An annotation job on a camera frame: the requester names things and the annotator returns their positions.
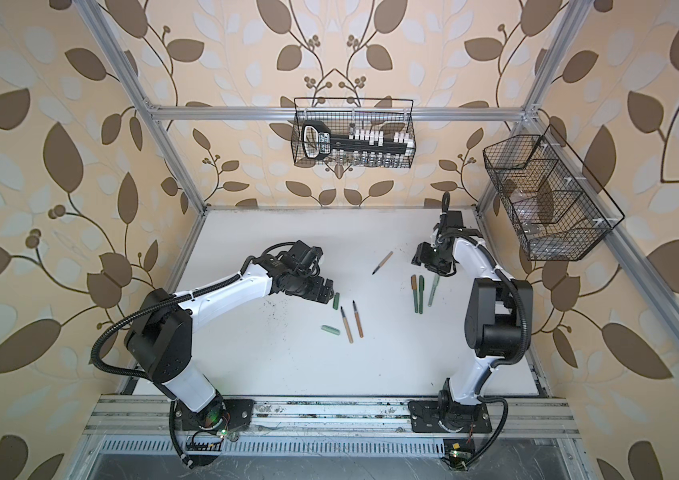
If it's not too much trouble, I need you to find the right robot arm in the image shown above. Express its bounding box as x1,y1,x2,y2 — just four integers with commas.
409,193,533,433

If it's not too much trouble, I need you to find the side wire basket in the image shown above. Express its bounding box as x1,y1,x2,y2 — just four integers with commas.
483,126,625,261

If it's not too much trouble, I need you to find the back wire basket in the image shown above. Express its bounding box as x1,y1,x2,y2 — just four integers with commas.
290,95,417,169

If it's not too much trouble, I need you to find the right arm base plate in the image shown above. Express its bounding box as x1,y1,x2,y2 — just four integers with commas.
407,400,493,435

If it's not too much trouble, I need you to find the light green cap lower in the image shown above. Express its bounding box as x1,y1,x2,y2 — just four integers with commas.
320,325,341,336

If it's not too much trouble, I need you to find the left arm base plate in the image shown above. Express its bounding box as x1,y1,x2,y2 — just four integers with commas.
171,398,255,433

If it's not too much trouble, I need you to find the dark green pen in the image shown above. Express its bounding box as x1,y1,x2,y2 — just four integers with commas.
427,274,441,308
417,275,425,314

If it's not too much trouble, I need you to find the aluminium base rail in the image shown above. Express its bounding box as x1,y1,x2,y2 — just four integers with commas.
84,395,581,439

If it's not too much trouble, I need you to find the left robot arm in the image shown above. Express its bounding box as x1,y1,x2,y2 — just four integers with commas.
90,240,334,428

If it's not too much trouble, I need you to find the black socket tool set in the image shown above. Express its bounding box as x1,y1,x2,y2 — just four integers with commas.
291,119,417,163

